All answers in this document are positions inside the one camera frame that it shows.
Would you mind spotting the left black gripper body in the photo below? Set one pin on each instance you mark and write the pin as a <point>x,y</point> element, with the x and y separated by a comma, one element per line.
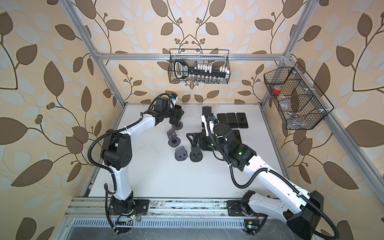
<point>173,113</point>

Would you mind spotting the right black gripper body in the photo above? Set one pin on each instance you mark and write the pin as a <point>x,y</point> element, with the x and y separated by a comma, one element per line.
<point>215,145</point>

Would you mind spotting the black phone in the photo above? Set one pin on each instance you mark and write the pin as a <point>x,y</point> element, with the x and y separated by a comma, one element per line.
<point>222,118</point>

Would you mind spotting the green phone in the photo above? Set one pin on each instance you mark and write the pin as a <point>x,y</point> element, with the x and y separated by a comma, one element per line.
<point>232,120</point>

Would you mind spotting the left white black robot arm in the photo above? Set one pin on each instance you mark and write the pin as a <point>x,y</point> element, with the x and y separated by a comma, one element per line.
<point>113,150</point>

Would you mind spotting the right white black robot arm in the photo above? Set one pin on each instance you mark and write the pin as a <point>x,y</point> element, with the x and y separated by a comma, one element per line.
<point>301,210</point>

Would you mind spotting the back left round stand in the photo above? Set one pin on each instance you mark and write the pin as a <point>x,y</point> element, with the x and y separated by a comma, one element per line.
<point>179,126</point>

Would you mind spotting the front right black stand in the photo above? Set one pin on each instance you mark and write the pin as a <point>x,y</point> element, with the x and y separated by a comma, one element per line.
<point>196,154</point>

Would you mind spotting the black stand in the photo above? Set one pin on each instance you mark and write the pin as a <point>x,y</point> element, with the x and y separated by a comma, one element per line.
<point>207,111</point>
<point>196,154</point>

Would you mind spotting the front left purple stand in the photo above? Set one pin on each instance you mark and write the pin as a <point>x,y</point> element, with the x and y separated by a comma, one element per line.
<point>181,154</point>

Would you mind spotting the purple round stand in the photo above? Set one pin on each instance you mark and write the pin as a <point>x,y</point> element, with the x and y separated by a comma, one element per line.
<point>174,141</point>

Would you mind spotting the back right black stand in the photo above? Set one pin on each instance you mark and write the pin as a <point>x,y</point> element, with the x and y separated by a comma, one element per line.
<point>207,111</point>

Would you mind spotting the red capped clear item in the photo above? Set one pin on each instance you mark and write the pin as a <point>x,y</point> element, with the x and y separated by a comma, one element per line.
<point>276,90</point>

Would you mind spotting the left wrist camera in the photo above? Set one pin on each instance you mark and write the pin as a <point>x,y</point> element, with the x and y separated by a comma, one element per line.
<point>173,98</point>

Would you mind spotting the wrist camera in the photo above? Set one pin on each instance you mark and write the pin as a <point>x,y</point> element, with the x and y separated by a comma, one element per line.
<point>173,98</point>
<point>209,121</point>

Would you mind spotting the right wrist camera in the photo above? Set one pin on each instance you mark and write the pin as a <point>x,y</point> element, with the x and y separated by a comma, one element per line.
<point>209,121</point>

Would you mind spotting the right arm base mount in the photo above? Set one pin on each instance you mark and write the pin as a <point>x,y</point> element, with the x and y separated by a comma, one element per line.
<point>237,209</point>

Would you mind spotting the back wire basket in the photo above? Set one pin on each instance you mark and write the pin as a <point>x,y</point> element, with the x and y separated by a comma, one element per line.
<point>215,57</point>

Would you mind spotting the wire basket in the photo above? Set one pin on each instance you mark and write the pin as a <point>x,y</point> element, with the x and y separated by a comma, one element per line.
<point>215,57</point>
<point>301,104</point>

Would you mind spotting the right wire basket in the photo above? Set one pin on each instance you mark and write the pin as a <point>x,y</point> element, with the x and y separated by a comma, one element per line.
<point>301,104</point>

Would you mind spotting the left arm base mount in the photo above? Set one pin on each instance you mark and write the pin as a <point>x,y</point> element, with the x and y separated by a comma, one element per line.
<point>128,207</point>

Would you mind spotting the front aluminium rail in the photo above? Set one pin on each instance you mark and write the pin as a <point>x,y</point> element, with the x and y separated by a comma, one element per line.
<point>183,213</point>

